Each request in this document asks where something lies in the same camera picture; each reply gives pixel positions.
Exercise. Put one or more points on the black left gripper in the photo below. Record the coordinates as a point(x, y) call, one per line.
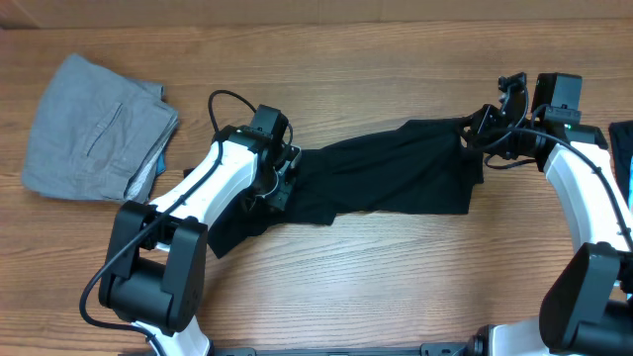
point(280, 198)

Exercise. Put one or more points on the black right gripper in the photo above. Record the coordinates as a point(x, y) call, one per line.
point(480, 123)

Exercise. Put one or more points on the black t-shirt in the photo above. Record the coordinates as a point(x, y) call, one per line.
point(421, 168)

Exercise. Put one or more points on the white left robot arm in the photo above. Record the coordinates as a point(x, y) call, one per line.
point(155, 266)

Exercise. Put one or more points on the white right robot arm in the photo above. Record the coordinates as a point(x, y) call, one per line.
point(577, 316)

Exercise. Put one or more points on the blue garment under shorts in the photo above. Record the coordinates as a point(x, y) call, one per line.
point(160, 164)

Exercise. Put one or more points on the dark garment at right edge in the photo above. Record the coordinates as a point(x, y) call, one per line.
point(621, 144)

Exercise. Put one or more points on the light blue item right edge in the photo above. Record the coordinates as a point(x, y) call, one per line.
point(631, 188)

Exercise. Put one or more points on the folded grey shorts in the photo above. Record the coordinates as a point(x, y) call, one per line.
point(97, 135)

